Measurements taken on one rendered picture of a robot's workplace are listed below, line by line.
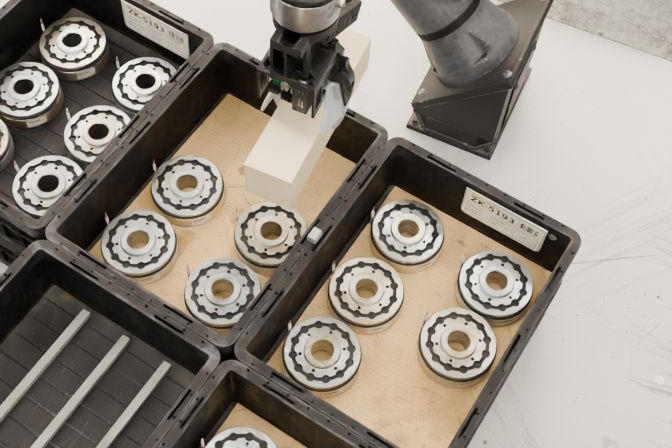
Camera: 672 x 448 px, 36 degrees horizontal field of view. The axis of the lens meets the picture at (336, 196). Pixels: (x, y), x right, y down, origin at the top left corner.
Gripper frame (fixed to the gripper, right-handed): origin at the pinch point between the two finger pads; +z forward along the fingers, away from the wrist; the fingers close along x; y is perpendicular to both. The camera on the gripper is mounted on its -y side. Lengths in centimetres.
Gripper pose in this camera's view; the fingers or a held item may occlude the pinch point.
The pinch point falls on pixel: (309, 106)
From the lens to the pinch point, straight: 129.4
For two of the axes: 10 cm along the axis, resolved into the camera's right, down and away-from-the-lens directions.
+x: 9.2, 3.6, -1.8
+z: -0.4, 5.2, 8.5
